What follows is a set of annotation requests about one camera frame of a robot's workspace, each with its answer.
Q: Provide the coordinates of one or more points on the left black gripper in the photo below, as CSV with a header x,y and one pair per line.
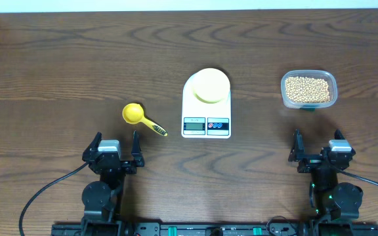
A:
x,y
130,168

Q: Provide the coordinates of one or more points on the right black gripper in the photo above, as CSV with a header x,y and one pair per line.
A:
x,y
297,154

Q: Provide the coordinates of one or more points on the yellow measuring scoop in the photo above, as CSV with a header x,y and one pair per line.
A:
x,y
133,114

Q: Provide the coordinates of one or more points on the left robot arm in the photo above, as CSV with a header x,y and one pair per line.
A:
x,y
102,199

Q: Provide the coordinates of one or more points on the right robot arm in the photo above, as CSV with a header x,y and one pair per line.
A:
x,y
336,204

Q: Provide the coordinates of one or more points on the white digital kitchen scale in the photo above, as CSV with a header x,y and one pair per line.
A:
x,y
203,120

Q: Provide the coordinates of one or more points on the pale yellow bowl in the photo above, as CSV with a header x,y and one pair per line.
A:
x,y
210,85

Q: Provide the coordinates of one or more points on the clear plastic container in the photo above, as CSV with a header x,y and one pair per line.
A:
x,y
318,74

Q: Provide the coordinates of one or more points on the soybeans pile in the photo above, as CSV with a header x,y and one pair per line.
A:
x,y
307,90

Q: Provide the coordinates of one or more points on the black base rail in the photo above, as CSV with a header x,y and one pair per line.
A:
x,y
156,229

